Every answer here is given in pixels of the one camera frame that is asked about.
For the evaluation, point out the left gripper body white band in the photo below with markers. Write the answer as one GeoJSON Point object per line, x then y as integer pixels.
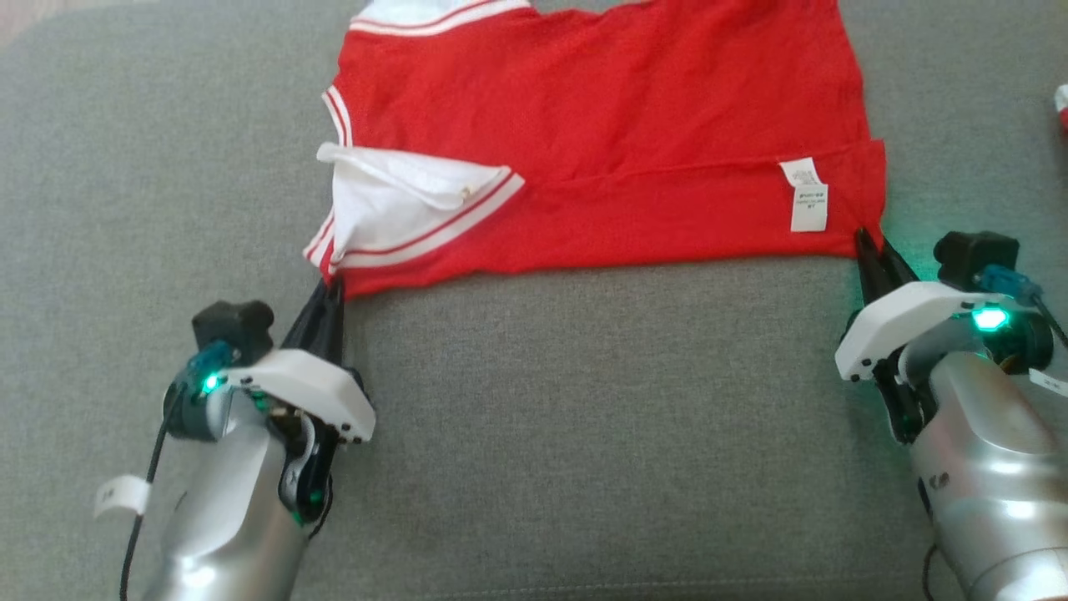
{"type": "Point", "coordinates": [317, 392]}

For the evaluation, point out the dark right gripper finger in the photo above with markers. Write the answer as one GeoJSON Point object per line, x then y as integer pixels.
{"type": "Point", "coordinates": [869, 271]}
{"type": "Point", "coordinates": [894, 271]}

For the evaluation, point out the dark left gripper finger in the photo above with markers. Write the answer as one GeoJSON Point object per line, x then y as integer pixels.
{"type": "Point", "coordinates": [336, 325]}
{"type": "Point", "coordinates": [309, 325]}

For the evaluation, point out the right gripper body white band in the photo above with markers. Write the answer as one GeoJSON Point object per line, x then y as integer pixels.
{"type": "Point", "coordinates": [901, 317]}

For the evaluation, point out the plain red garment white trim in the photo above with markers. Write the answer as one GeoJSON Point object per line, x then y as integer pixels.
{"type": "Point", "coordinates": [1062, 108]}

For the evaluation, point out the red jersey white striped trim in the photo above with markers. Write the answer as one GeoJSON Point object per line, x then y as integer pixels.
{"type": "Point", "coordinates": [601, 125]}

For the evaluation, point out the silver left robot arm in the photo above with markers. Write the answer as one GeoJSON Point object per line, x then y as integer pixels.
{"type": "Point", "coordinates": [225, 517]}

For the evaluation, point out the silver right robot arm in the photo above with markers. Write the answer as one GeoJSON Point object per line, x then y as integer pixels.
{"type": "Point", "coordinates": [984, 467]}

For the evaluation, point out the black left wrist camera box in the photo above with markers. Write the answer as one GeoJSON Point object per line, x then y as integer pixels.
{"type": "Point", "coordinates": [234, 325]}

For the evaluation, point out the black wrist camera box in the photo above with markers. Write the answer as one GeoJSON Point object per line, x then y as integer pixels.
{"type": "Point", "coordinates": [972, 255]}
{"type": "Point", "coordinates": [234, 325]}

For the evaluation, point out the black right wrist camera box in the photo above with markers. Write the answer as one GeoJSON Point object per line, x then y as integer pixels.
{"type": "Point", "coordinates": [972, 255]}

